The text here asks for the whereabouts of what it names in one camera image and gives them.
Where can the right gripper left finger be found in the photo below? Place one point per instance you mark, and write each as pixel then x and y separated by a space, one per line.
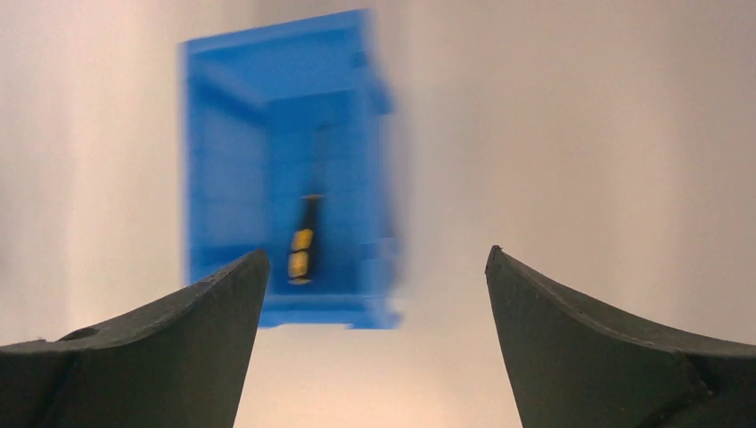
pixel 179 361

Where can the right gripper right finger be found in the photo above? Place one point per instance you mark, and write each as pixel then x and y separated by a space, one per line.
pixel 575 361

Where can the blue plastic bin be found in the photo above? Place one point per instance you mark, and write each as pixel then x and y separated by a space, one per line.
pixel 253 100

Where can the black yellow screwdriver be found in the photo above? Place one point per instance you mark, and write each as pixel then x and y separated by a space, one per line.
pixel 304 251

